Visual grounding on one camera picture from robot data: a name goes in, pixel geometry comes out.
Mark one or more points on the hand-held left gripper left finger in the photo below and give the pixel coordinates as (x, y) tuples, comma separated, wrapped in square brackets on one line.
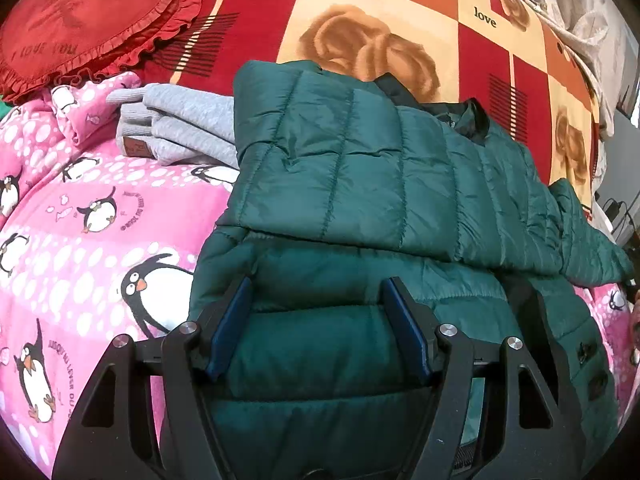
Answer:
[(231, 327)]

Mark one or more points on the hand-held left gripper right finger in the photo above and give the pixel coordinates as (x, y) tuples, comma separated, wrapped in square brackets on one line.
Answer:
[(406, 327)]

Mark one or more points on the green puffer jacket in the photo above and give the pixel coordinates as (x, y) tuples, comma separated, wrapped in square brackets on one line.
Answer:
[(350, 170)]

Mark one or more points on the pink penguin print blanket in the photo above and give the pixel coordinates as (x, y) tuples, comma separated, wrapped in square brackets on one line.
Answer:
[(75, 260)]

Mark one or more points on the grey knit sweater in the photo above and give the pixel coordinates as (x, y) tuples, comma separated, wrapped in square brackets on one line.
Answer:
[(185, 120)]

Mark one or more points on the red yellow rose print blanket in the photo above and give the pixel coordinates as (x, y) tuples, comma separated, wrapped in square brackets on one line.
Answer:
[(380, 20)]

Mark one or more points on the red heart-shaped frilled pillow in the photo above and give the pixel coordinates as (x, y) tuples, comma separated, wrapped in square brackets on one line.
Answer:
[(85, 20)]

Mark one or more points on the white crumpled cloth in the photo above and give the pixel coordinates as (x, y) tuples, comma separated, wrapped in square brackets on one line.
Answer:
[(585, 10)]

